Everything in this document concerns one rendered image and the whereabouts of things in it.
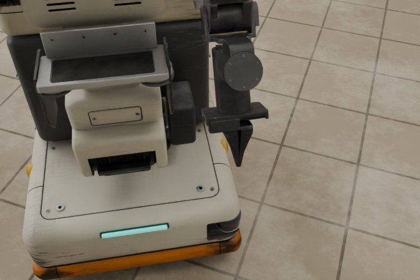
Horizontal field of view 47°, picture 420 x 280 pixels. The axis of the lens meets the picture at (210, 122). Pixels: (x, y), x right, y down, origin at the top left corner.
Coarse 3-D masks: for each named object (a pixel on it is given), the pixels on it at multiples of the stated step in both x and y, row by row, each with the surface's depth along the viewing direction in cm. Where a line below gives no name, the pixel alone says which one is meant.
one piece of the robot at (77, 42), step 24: (120, 24) 94; (144, 24) 94; (48, 48) 94; (72, 48) 95; (96, 48) 96; (120, 48) 97; (144, 48) 98; (48, 72) 92; (72, 72) 93; (96, 72) 93; (120, 72) 93; (144, 72) 93; (168, 72) 93; (48, 96) 93; (168, 96) 106; (48, 120) 98
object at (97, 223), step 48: (48, 144) 152; (192, 144) 152; (48, 192) 139; (96, 192) 139; (144, 192) 139; (192, 192) 139; (48, 240) 130; (96, 240) 133; (144, 240) 137; (192, 240) 141; (240, 240) 148
